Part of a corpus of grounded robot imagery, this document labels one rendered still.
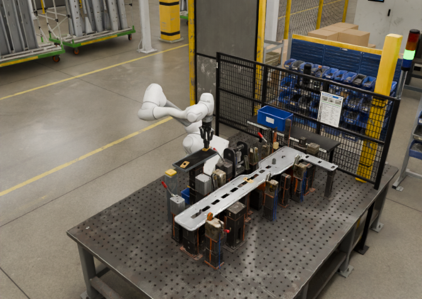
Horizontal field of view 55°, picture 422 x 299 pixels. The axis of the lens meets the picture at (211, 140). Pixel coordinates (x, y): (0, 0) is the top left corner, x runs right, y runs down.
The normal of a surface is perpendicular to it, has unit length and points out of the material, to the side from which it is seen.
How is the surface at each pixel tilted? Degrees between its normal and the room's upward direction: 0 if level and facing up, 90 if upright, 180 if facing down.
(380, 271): 0
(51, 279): 0
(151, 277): 0
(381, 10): 90
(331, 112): 90
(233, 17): 90
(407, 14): 90
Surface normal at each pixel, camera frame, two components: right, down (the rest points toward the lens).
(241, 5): -0.65, 0.34
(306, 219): 0.00, -0.88
